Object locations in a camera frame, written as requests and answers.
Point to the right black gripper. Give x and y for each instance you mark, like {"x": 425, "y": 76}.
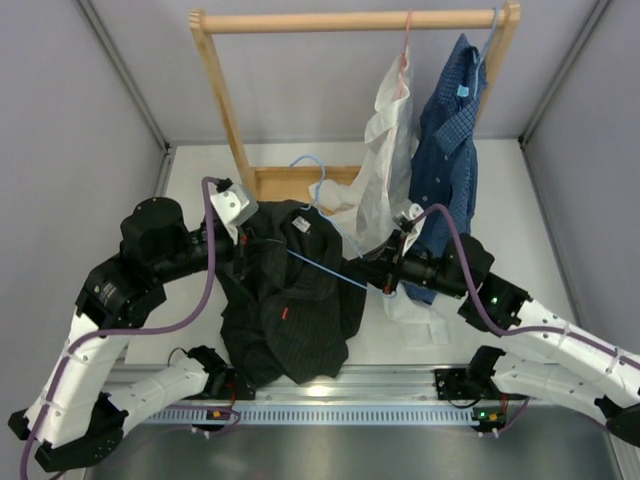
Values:
{"x": 375, "y": 267}

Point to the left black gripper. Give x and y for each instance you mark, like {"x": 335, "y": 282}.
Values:
{"x": 236, "y": 262}

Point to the black striped shirt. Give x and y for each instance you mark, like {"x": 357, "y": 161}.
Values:
{"x": 285, "y": 317}

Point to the light blue wire hanger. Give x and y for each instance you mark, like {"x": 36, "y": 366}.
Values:
{"x": 334, "y": 231}

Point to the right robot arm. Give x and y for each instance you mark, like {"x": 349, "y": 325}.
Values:
{"x": 540, "y": 354}

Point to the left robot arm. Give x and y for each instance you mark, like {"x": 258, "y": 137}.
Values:
{"x": 74, "y": 423}

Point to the white shirt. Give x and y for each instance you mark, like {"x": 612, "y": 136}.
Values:
{"x": 364, "y": 208}

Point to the blue checkered shirt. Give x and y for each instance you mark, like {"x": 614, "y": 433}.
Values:
{"x": 445, "y": 164}

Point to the wooden clothes rack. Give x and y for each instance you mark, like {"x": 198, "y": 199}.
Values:
{"x": 280, "y": 183}

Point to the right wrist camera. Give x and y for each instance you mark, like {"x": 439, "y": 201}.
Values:
{"x": 409, "y": 219}

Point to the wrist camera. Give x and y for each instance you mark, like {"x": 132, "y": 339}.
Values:
{"x": 234, "y": 205}
{"x": 409, "y": 219}

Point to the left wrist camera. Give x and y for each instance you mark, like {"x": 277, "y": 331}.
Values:
{"x": 234, "y": 205}

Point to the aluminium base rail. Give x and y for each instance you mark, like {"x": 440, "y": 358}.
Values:
{"x": 355, "y": 384}

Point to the white slotted cable duct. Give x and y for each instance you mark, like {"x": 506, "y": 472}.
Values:
{"x": 351, "y": 415}

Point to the pink wire hanger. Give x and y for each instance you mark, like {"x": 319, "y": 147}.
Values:
{"x": 402, "y": 104}

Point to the blue wire hanger right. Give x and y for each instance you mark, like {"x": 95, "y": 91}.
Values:
{"x": 484, "y": 45}

